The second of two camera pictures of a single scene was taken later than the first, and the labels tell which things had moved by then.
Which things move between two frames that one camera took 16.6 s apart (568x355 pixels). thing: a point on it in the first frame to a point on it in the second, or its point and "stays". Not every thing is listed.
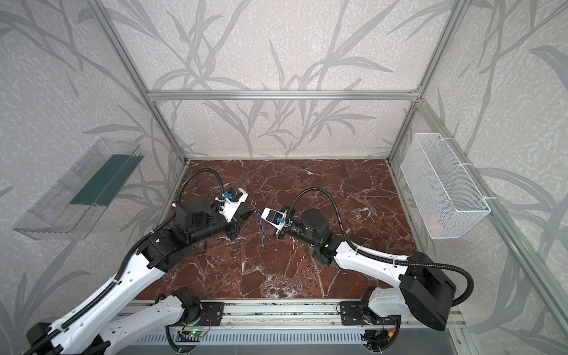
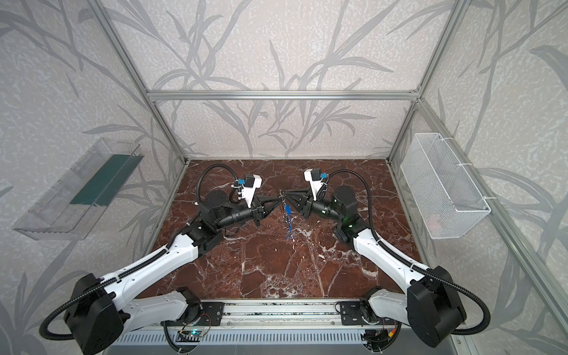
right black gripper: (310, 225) to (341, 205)
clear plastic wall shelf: (75, 204) stays
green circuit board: (189, 336) stays
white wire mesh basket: (444, 194) stays
